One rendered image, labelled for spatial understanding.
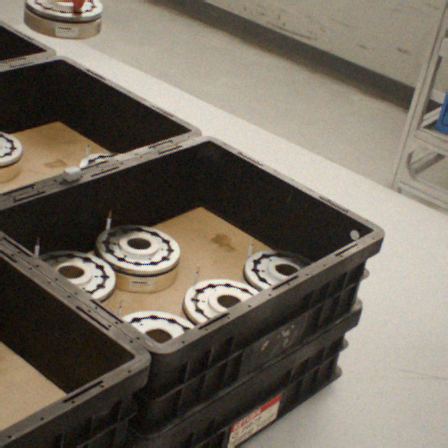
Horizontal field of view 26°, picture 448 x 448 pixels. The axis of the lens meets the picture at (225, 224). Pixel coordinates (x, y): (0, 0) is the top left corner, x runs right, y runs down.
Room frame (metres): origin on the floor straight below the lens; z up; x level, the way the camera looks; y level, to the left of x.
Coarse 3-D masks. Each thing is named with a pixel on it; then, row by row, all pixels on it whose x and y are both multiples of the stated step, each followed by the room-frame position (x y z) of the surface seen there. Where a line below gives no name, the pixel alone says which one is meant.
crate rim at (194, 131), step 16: (16, 64) 1.30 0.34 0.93; (32, 64) 1.32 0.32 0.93; (48, 64) 1.34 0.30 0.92; (80, 64) 1.35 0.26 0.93; (96, 80) 1.32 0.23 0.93; (128, 96) 1.28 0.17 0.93; (160, 112) 1.24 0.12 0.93; (192, 128) 1.21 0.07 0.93; (160, 144) 1.14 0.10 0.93; (112, 160) 1.07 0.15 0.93; (16, 192) 0.95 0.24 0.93
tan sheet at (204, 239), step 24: (192, 216) 1.15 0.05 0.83; (216, 216) 1.16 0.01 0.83; (192, 240) 1.09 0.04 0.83; (216, 240) 1.10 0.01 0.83; (240, 240) 1.11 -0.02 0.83; (192, 264) 1.03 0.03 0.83; (216, 264) 1.04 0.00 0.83; (240, 264) 1.05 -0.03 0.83; (168, 288) 0.97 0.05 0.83; (168, 312) 0.92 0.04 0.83
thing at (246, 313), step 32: (128, 160) 1.08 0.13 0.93; (256, 160) 1.15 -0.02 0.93; (32, 192) 0.96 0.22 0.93; (32, 256) 0.83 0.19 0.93; (352, 256) 0.97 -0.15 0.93; (64, 288) 0.79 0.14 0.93; (288, 288) 0.87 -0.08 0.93; (224, 320) 0.79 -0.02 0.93; (256, 320) 0.83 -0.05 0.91; (160, 352) 0.72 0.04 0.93; (192, 352) 0.75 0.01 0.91
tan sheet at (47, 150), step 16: (48, 128) 1.32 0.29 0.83; (64, 128) 1.33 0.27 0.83; (32, 144) 1.26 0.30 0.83; (48, 144) 1.27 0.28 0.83; (64, 144) 1.28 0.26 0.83; (80, 144) 1.29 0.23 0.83; (96, 144) 1.30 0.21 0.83; (32, 160) 1.21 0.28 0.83; (48, 160) 1.22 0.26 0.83; (64, 160) 1.23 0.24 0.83; (80, 160) 1.24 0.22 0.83; (32, 176) 1.17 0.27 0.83; (48, 176) 1.18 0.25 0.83; (0, 192) 1.11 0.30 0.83
